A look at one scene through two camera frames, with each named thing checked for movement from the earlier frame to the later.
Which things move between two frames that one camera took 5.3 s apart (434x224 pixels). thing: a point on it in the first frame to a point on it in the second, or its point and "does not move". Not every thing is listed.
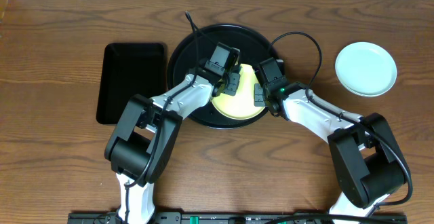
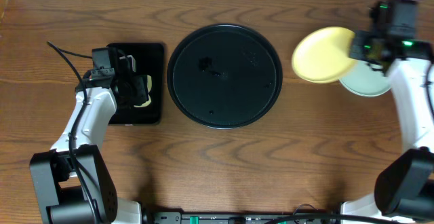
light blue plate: [366, 68] does not move
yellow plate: [242, 105] to [322, 55]
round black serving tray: [197, 47] does not move
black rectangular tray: [129, 69] does not move
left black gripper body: [231, 83] to [141, 90]
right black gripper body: [260, 96] to [365, 48]
